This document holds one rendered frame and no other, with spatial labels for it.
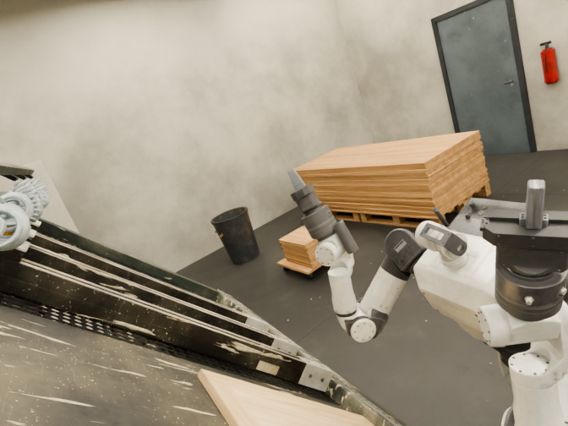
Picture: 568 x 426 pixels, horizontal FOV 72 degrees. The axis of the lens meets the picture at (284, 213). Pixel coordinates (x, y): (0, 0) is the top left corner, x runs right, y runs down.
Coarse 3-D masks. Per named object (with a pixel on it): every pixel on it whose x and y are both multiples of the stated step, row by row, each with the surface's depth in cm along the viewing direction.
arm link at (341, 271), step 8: (344, 256) 119; (352, 256) 119; (336, 264) 120; (344, 264) 119; (352, 264) 118; (328, 272) 118; (336, 272) 117; (344, 272) 116; (336, 280) 115; (344, 280) 115
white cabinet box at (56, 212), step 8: (40, 160) 363; (32, 168) 360; (40, 168) 364; (0, 176) 348; (40, 176) 364; (48, 176) 367; (0, 184) 348; (8, 184) 351; (48, 184) 368; (48, 192) 368; (56, 192) 372; (56, 200) 372; (48, 208) 369; (56, 208) 372; (64, 208) 376; (48, 216) 369; (56, 216) 373; (64, 216) 376; (64, 224) 377; (72, 224) 380
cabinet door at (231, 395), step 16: (208, 384) 86; (224, 384) 89; (240, 384) 94; (224, 400) 79; (240, 400) 84; (256, 400) 89; (272, 400) 94; (288, 400) 99; (304, 400) 106; (224, 416) 76; (240, 416) 75; (256, 416) 80; (272, 416) 84; (288, 416) 89; (304, 416) 94; (320, 416) 100; (336, 416) 106; (352, 416) 113
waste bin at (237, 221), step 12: (216, 216) 538; (228, 216) 547; (240, 216) 504; (216, 228) 511; (228, 228) 503; (240, 228) 507; (252, 228) 527; (228, 240) 511; (240, 240) 511; (252, 240) 522; (228, 252) 524; (240, 252) 516; (252, 252) 522; (240, 264) 523
